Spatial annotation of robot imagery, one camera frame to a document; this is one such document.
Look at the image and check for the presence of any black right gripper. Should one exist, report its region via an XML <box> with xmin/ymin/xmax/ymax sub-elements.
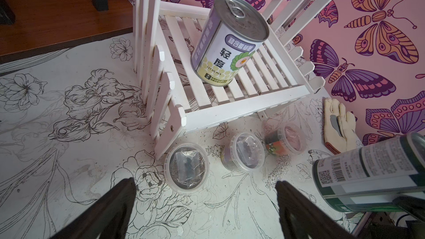
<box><xmin>352</xmin><ymin>196</ymin><xmax>425</xmax><ymax>239</ymax></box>

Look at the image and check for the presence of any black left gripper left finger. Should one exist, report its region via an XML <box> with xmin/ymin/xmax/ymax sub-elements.
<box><xmin>52</xmin><ymin>178</ymin><xmax>136</xmax><ymax>239</ymax></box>

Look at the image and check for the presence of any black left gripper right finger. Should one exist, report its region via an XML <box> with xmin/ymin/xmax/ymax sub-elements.
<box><xmin>275</xmin><ymin>181</ymin><xmax>354</xmax><ymax>239</ymax></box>

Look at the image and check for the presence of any yellow seed jar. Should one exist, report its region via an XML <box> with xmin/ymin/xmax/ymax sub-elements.
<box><xmin>164</xmin><ymin>143</ymin><xmax>210</xmax><ymax>195</ymax></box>

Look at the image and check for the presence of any dark seed jar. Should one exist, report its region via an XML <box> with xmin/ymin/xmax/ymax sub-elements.
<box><xmin>221</xmin><ymin>132</ymin><xmax>265</xmax><ymax>173</ymax></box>

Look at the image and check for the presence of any red seed jar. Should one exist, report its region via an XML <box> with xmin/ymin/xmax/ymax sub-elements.
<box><xmin>265</xmin><ymin>123</ymin><xmax>307</xmax><ymax>156</ymax></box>

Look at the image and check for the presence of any purple label tin can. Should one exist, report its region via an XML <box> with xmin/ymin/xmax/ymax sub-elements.
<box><xmin>191</xmin><ymin>0</ymin><xmax>270</xmax><ymax>87</ymax></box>

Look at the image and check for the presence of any green watermelon can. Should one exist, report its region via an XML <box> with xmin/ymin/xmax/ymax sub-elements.
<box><xmin>312</xmin><ymin>132</ymin><xmax>425</xmax><ymax>212</ymax></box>

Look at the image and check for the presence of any brown wooden stepped stand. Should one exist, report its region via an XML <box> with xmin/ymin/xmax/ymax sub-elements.
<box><xmin>1</xmin><ymin>0</ymin><xmax>133</xmax><ymax>64</ymax></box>

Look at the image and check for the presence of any white slatted wooden shelf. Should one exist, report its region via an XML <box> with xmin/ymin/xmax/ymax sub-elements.
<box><xmin>133</xmin><ymin>0</ymin><xmax>331</xmax><ymax>158</ymax></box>

